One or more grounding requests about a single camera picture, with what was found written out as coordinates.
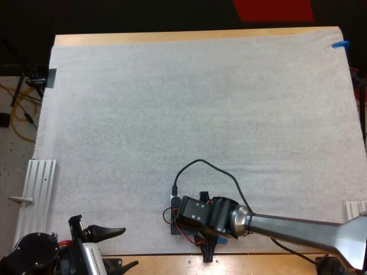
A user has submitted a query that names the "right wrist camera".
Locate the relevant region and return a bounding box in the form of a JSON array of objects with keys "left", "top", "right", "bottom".
[{"left": 170, "top": 194, "right": 185, "bottom": 236}]

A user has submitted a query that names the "dark clamp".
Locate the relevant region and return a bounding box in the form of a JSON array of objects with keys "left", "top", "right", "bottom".
[{"left": 46, "top": 68, "right": 57, "bottom": 89}]

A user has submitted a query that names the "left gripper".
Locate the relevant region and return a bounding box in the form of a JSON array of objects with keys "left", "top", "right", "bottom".
[{"left": 58, "top": 214, "right": 139, "bottom": 275}]

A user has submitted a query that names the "ribbed aluminium rail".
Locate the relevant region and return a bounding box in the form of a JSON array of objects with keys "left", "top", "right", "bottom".
[{"left": 13, "top": 159, "right": 59, "bottom": 239}]

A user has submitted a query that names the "black camera cable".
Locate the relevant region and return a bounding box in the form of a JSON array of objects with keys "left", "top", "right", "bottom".
[{"left": 171, "top": 159, "right": 256, "bottom": 216}]

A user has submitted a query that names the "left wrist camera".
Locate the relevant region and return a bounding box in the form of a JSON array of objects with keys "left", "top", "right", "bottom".
[{"left": 81, "top": 242, "right": 101, "bottom": 275}]

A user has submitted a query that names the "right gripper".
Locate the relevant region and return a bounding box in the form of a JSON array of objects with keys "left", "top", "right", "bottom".
[{"left": 175, "top": 191, "right": 218, "bottom": 263}]

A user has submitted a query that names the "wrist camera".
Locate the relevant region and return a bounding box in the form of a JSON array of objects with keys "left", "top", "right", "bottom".
[
  {"left": 170, "top": 194, "right": 185, "bottom": 236},
  {"left": 81, "top": 242, "right": 101, "bottom": 275}
]

